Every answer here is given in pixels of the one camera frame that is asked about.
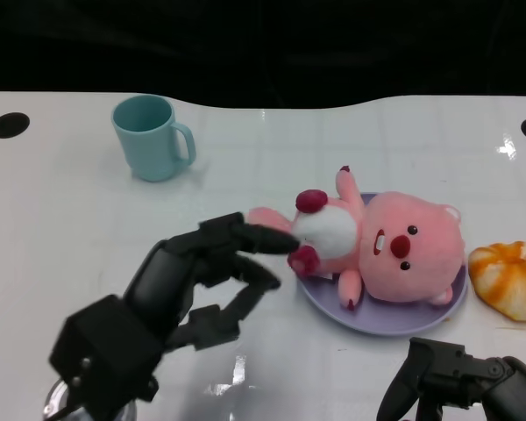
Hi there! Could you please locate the lavender plastic plate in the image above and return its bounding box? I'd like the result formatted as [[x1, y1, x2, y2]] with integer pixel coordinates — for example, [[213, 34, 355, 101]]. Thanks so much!
[[295, 191, 469, 338]]

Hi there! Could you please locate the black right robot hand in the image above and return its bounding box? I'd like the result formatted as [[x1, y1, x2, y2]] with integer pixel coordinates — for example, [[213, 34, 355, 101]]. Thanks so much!
[[375, 336, 526, 421]]

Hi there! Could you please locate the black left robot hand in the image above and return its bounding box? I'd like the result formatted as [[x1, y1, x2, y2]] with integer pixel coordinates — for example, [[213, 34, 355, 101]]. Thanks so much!
[[50, 211, 300, 421]]

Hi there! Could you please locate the orange white pumpkin bread toy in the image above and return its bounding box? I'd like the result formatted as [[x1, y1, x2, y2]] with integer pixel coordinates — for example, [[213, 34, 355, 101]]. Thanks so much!
[[467, 240, 526, 324]]

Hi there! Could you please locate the pink plush beaver doll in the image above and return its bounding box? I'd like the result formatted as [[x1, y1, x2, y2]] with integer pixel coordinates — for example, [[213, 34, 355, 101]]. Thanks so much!
[[245, 165, 467, 311]]

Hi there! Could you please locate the teal plastic mug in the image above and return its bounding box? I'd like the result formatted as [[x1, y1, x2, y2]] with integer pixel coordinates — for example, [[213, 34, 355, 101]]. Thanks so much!
[[110, 94, 197, 182]]

